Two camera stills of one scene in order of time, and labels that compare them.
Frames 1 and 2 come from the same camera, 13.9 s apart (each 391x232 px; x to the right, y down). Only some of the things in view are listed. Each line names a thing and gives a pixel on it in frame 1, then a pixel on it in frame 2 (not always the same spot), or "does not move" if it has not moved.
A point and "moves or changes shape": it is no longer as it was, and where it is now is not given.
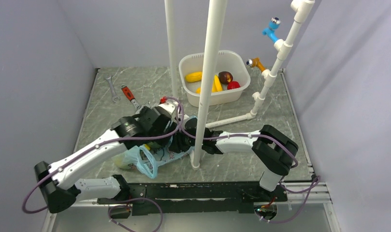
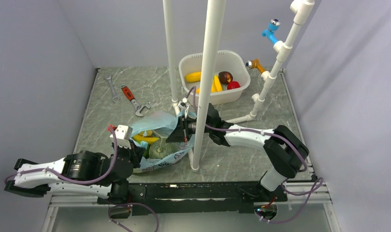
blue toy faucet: [274, 23] does not move
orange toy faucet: [255, 62] does not move
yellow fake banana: [216, 86] does not move
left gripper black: [170, 128] -> [137, 152]
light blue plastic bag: [147, 160] moves or changes shape
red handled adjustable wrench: [128, 93] does not move
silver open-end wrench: [114, 96] does not move
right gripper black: [177, 146] -> [182, 135]
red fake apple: [233, 84] does not move
